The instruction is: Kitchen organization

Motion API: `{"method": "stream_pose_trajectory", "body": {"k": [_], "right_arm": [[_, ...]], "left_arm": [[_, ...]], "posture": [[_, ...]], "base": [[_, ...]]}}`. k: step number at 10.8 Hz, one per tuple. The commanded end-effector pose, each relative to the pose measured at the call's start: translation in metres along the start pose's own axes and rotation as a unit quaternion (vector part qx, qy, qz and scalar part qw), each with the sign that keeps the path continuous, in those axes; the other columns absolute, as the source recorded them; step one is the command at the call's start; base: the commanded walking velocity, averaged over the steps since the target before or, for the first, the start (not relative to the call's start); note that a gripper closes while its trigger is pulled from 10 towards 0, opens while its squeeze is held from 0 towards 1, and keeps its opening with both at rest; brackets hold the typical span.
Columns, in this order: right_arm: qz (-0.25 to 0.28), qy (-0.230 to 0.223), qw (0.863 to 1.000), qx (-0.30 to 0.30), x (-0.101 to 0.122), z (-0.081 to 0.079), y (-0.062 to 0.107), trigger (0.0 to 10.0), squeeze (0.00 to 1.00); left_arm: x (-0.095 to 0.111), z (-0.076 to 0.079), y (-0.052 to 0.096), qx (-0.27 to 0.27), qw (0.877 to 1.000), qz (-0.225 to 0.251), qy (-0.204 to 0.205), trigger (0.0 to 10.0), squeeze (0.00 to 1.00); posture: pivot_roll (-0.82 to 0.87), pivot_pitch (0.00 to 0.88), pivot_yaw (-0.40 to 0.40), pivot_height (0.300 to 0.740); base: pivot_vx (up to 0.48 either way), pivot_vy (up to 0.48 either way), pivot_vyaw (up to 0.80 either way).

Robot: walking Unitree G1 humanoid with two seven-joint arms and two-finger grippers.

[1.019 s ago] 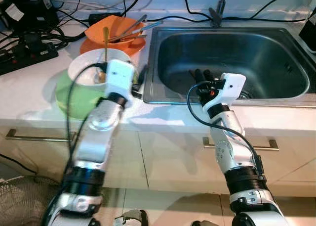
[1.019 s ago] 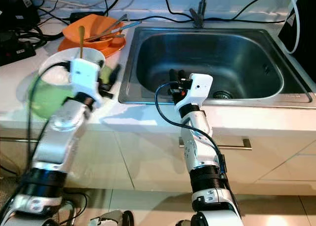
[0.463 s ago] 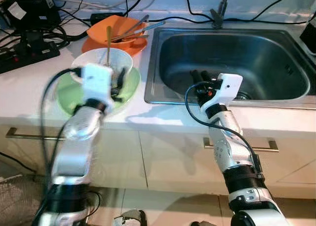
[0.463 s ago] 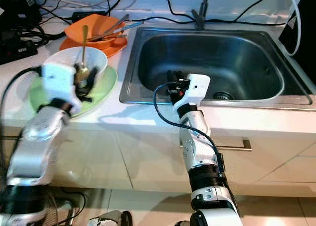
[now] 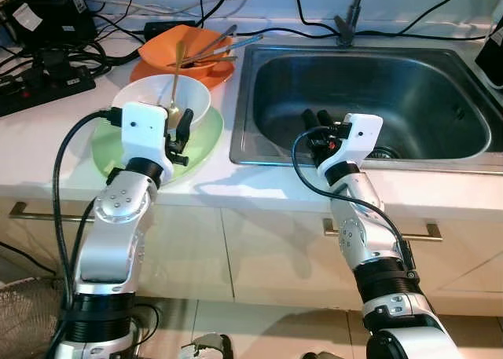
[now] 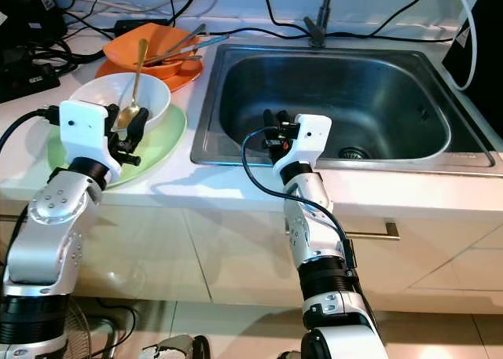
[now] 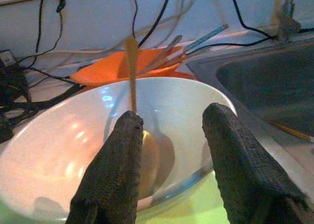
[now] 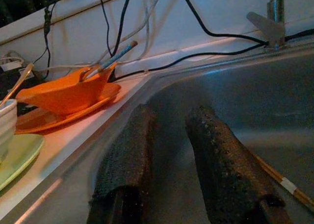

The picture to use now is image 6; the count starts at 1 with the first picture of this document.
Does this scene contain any black wall power cable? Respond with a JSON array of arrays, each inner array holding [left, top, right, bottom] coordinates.
[[261, 0, 310, 38], [330, 0, 438, 39]]

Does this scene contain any silver metal utensil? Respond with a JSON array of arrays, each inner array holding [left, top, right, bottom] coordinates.
[[149, 23, 206, 62]]

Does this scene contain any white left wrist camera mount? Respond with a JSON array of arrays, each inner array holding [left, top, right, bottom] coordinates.
[[59, 100, 123, 180]]

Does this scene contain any light green plate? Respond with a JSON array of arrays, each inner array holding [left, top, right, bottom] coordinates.
[[46, 104, 189, 189]]

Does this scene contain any dark metal faucet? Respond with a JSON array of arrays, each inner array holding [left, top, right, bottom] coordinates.
[[305, 0, 338, 49]]

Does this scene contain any blue handled utensil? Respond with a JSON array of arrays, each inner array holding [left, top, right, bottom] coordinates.
[[165, 35, 229, 60]]

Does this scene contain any brown wooden chopstick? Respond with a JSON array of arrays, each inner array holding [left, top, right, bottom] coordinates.
[[145, 54, 203, 66]]

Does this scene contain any orange plate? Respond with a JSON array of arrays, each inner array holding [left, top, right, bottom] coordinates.
[[94, 57, 204, 93]]

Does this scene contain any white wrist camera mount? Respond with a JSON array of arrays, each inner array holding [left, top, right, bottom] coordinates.
[[271, 114, 333, 172], [59, 100, 123, 180]]

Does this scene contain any white bowl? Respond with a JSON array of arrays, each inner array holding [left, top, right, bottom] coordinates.
[[68, 72, 173, 133]]

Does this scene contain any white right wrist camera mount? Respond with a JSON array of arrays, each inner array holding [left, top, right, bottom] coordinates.
[[271, 114, 333, 172]]

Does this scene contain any black power strip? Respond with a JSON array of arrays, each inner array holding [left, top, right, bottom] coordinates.
[[0, 64, 61, 105]]

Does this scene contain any dark left wrist cable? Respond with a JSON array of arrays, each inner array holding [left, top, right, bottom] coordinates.
[[0, 106, 65, 152]]

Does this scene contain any black appliance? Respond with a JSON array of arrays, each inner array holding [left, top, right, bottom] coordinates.
[[444, 0, 503, 102]]

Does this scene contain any stainless steel sink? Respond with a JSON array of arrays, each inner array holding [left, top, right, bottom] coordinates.
[[190, 43, 502, 174]]

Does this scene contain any wire floor fan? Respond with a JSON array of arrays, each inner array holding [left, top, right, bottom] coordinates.
[[63, 299, 97, 359]]

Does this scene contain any black adapter brick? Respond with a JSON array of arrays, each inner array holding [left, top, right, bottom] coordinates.
[[114, 20, 171, 38]]

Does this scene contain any black charger box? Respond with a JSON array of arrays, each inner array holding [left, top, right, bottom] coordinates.
[[0, 0, 70, 42]]

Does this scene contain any orange bowl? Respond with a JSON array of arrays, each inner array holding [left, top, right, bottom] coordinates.
[[102, 24, 200, 80]]

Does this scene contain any gold spoon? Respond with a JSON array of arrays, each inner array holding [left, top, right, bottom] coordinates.
[[116, 38, 151, 131]]

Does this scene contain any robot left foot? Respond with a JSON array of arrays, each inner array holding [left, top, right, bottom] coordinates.
[[141, 335, 210, 359]]

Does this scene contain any cream kitchen base cabinet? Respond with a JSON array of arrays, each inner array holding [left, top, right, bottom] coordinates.
[[0, 188, 503, 321]]

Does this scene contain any white hose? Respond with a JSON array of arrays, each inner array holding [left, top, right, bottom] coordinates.
[[448, 0, 485, 92]]

